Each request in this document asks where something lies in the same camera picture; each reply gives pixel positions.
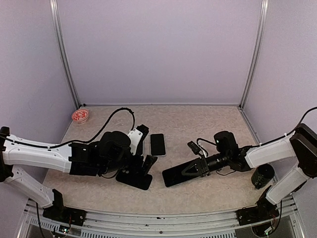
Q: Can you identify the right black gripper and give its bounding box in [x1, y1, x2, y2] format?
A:
[182, 151, 230, 177]

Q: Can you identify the light blue phone case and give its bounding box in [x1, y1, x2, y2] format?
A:
[141, 140, 144, 156]

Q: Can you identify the lilac phone case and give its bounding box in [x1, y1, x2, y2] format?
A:
[150, 133, 167, 157]

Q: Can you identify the black phone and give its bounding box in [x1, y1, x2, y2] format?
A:
[151, 134, 166, 156]
[162, 161, 198, 187]

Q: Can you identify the black phone case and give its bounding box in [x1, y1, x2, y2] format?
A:
[115, 169, 153, 190]

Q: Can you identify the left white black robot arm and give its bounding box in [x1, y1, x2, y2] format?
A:
[0, 125, 157, 226]

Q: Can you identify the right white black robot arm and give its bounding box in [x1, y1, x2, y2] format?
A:
[181, 123, 317, 226]

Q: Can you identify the black cup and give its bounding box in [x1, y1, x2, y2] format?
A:
[251, 164, 275, 189]

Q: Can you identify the red white patterned bowl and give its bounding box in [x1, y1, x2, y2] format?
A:
[71, 109, 90, 124]

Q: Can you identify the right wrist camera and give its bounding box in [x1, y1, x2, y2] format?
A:
[187, 141, 209, 158]

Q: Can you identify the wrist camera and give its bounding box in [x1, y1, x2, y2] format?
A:
[127, 123, 150, 157]
[187, 141, 209, 158]

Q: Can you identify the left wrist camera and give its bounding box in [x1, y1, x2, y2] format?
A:
[127, 123, 150, 157]

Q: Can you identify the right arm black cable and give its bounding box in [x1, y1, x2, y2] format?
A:
[196, 106, 317, 224]

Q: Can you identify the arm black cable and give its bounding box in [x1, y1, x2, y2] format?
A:
[196, 106, 317, 224]
[0, 107, 136, 238]

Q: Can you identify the front aluminium rail base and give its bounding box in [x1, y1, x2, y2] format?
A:
[17, 195, 305, 238]

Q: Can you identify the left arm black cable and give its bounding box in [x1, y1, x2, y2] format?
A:
[0, 107, 136, 238]

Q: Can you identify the right aluminium frame post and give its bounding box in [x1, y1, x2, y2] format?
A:
[239, 0, 269, 111]

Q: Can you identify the aluminium frame post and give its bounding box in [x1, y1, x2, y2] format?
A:
[50, 0, 81, 109]
[239, 0, 269, 111]

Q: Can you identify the left aluminium frame post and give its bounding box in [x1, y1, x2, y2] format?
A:
[50, 0, 81, 109]

